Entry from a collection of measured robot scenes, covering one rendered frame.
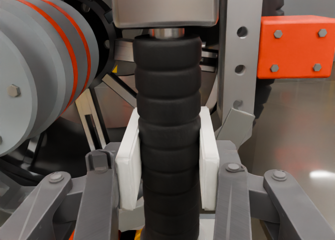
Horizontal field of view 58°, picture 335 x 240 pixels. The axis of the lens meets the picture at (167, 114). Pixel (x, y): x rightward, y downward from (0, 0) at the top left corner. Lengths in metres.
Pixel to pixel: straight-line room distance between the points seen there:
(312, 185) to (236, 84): 1.38
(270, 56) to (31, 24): 0.26
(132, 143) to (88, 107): 0.37
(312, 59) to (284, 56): 0.03
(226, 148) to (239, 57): 0.23
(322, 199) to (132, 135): 1.52
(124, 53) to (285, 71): 0.24
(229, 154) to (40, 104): 0.17
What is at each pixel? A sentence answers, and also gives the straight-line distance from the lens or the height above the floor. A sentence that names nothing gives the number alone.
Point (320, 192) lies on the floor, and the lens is 1.69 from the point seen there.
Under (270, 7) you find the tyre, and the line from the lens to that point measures 0.47.
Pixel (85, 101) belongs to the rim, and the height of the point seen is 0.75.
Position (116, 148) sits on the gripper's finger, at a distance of 0.17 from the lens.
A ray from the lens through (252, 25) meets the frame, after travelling 0.38.
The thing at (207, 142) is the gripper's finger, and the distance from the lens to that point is 0.15.
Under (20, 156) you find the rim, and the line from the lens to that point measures 0.62.
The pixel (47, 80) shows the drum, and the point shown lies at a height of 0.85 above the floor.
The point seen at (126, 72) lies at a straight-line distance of 0.94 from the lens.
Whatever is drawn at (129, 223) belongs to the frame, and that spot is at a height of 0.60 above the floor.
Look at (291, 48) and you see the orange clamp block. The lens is 0.39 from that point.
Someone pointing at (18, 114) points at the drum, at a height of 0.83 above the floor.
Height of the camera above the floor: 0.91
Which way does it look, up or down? 21 degrees down
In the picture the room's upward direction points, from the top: 2 degrees counter-clockwise
